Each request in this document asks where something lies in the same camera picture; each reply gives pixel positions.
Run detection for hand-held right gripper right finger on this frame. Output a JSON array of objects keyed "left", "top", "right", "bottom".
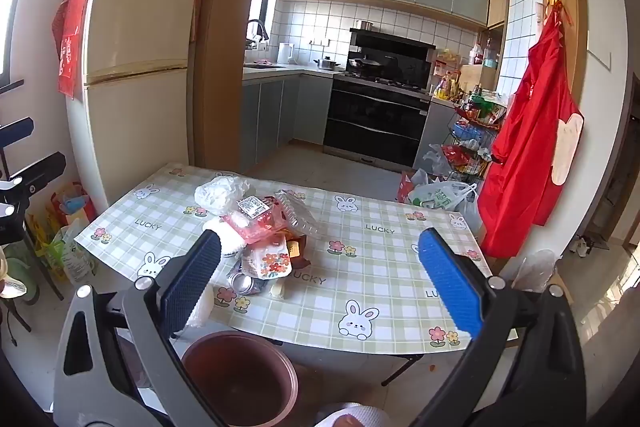
[{"left": 417, "top": 228, "right": 588, "bottom": 427}]

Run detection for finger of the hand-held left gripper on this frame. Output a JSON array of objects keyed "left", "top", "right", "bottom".
[
  {"left": 0, "top": 117, "right": 35, "bottom": 150},
  {"left": 0, "top": 152, "right": 67, "bottom": 248}
]

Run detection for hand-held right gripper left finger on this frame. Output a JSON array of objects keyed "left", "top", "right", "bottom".
[{"left": 52, "top": 229, "right": 231, "bottom": 427}]

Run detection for crushed blue drink can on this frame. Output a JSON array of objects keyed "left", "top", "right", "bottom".
[{"left": 227, "top": 271, "right": 267, "bottom": 296}]

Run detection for brown round trash bin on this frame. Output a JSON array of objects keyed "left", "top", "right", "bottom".
[{"left": 181, "top": 331, "right": 300, "bottom": 427}]

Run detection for clear plastic food container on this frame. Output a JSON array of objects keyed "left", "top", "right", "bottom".
[{"left": 274, "top": 189, "right": 327, "bottom": 240}]

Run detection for white foam block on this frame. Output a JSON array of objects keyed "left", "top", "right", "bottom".
[{"left": 186, "top": 279, "right": 217, "bottom": 328}]

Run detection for red gift bag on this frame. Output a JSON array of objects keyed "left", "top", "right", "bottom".
[{"left": 50, "top": 182, "right": 96, "bottom": 228}]

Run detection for white floral snack packet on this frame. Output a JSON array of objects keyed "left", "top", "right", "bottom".
[{"left": 241, "top": 239, "right": 293, "bottom": 280}]

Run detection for white green plastic bag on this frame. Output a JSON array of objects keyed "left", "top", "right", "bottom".
[{"left": 407, "top": 181, "right": 478, "bottom": 212}]

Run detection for clear plastic bag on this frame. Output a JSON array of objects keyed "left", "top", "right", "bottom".
[{"left": 500, "top": 249, "right": 558, "bottom": 293}]

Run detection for green yellow shopping bag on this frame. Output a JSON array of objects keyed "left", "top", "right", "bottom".
[{"left": 27, "top": 212, "right": 96, "bottom": 283}]

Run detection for green checked bunny tablecloth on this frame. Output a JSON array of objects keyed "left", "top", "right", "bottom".
[{"left": 74, "top": 163, "right": 493, "bottom": 350}]

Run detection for red paper bag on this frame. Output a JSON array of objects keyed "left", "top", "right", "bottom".
[{"left": 397, "top": 171, "right": 426, "bottom": 204}]

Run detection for red printed hanging banner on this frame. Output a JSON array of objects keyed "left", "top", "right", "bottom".
[{"left": 51, "top": 0, "right": 96, "bottom": 100}]

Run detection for green plastic stool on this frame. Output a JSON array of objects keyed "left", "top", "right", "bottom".
[{"left": 0, "top": 244, "right": 41, "bottom": 303}]

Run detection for black table leg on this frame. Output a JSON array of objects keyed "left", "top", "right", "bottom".
[{"left": 382, "top": 352, "right": 426, "bottom": 388}]

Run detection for grey plastic bag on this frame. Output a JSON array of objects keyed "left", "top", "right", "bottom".
[{"left": 422, "top": 144, "right": 451, "bottom": 178}]

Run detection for cream refrigerator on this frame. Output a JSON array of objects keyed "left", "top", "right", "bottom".
[{"left": 65, "top": 0, "right": 203, "bottom": 212}]

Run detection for red apron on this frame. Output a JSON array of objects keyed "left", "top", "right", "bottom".
[{"left": 477, "top": 4, "right": 585, "bottom": 258}]

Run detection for black stove oven unit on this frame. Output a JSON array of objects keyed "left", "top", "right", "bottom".
[{"left": 322, "top": 72, "right": 433, "bottom": 168}]

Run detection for grey lower kitchen cabinets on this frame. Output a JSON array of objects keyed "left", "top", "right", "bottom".
[{"left": 241, "top": 74, "right": 333, "bottom": 175}]

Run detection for group of condiment bottles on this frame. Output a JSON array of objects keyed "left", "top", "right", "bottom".
[{"left": 431, "top": 42, "right": 508, "bottom": 118}]

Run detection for wooden cutting board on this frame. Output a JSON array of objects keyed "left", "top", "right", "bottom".
[{"left": 459, "top": 64, "right": 483, "bottom": 95}]

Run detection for black wok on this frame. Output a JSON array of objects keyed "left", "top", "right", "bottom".
[{"left": 347, "top": 57, "right": 388, "bottom": 75}]

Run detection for black range hood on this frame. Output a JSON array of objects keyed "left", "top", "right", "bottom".
[{"left": 348, "top": 28, "right": 436, "bottom": 88}]

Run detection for black kitchen faucet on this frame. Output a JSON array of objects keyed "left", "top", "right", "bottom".
[{"left": 246, "top": 19, "right": 270, "bottom": 50}]

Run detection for black wire storage rack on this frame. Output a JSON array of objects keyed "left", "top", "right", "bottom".
[{"left": 445, "top": 104, "right": 506, "bottom": 182}]

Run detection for wooden wall cabinet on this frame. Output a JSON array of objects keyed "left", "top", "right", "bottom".
[{"left": 487, "top": 0, "right": 511, "bottom": 28}]

